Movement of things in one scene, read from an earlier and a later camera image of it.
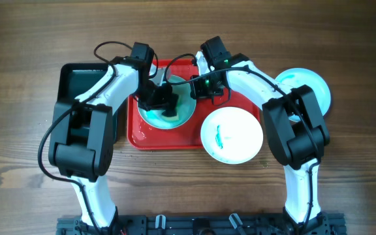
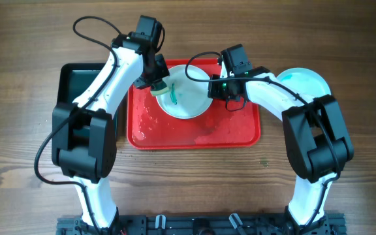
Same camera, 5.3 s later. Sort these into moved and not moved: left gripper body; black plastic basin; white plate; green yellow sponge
Moved: left gripper body; green yellow sponge; white plate
Not moved: black plastic basin
